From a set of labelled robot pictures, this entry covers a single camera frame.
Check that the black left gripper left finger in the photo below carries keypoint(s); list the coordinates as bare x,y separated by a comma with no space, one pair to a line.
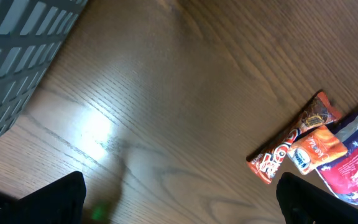
59,202

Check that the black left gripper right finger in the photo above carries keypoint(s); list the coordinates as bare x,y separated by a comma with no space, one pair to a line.
302,202

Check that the orange chocolate bar wrapper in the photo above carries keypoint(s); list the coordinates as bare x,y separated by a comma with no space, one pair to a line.
265,161

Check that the small orange snack pack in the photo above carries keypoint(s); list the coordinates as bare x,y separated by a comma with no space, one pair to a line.
319,147

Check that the red purple noodle packet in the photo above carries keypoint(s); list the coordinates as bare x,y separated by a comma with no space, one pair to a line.
341,175

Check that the dark grey plastic basket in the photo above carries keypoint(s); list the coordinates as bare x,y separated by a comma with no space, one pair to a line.
31,33

